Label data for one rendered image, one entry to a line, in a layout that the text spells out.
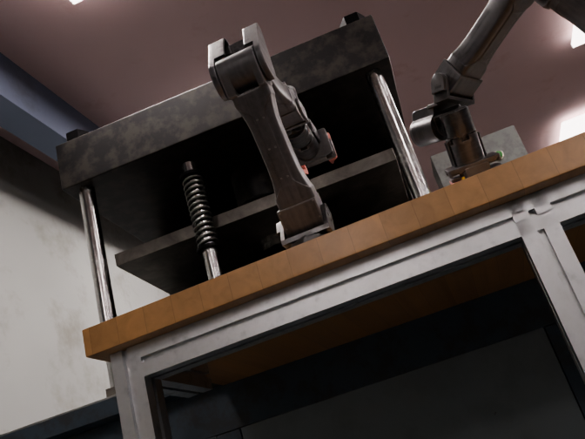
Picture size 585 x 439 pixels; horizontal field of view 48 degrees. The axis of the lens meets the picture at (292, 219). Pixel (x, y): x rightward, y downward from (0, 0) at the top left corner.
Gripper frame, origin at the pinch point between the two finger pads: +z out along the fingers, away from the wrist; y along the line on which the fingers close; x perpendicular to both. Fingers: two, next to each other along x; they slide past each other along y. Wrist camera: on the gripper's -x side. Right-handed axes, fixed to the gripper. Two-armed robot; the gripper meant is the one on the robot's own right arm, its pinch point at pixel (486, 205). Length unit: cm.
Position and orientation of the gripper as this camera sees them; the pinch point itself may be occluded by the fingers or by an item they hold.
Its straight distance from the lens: 134.7
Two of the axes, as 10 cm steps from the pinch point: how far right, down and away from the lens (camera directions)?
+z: 3.6, 9.3, 1.1
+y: -9.3, 3.4, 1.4
